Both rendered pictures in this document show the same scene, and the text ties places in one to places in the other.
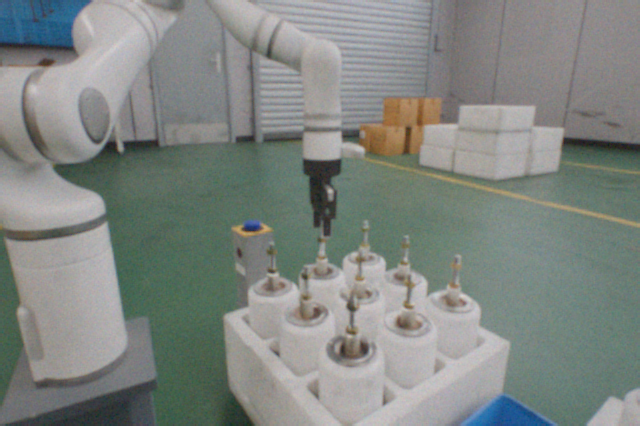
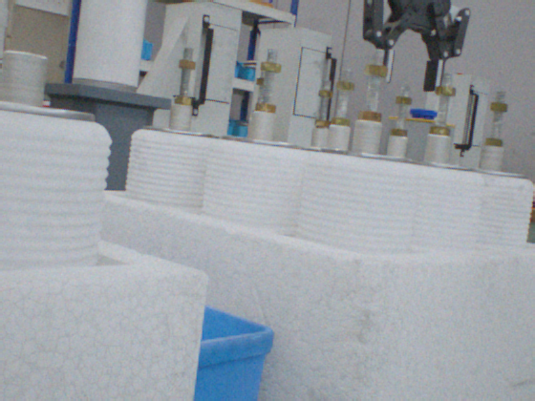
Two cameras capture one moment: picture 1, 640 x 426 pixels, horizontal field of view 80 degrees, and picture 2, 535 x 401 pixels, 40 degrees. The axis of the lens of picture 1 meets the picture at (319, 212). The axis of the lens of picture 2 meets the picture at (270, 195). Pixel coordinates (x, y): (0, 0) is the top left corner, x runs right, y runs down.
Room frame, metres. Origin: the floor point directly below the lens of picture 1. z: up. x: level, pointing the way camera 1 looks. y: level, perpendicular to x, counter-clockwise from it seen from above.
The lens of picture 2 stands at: (0.40, -0.82, 0.25)
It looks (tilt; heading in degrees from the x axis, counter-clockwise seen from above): 4 degrees down; 77
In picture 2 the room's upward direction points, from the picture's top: 7 degrees clockwise
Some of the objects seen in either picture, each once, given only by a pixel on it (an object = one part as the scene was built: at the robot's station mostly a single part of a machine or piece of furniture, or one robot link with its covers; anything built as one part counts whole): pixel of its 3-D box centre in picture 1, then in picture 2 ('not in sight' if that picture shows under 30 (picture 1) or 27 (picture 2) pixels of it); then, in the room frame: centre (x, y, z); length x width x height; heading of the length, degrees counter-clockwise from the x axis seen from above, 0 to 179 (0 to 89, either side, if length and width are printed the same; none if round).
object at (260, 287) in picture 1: (273, 287); not in sight; (0.67, 0.09, 0.25); 0.08 x 0.08 x 0.01
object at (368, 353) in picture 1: (351, 349); (179, 133); (0.47, -0.05, 0.25); 0.08 x 0.08 x 0.01
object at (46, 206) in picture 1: (42, 157); not in sight; (0.39, 0.28, 0.54); 0.09 x 0.09 x 0.17; 2
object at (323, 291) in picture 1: (321, 310); not in sight; (0.73, -0.01, 0.16); 0.10 x 0.10 x 0.18
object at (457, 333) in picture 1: (447, 345); (349, 264); (0.61, -0.24, 0.16); 0.10 x 0.10 x 0.18
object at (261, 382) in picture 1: (356, 366); (315, 303); (0.64, -0.07, 0.09); 0.39 x 0.39 x 0.18; 35
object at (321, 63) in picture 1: (322, 86); not in sight; (0.73, -0.01, 0.62); 0.09 x 0.07 x 0.15; 176
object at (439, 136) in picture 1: (455, 136); not in sight; (3.48, -1.22, 0.27); 0.39 x 0.39 x 0.18; 30
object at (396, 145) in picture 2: (321, 266); (396, 150); (0.73, -0.01, 0.26); 0.02 x 0.02 x 0.03
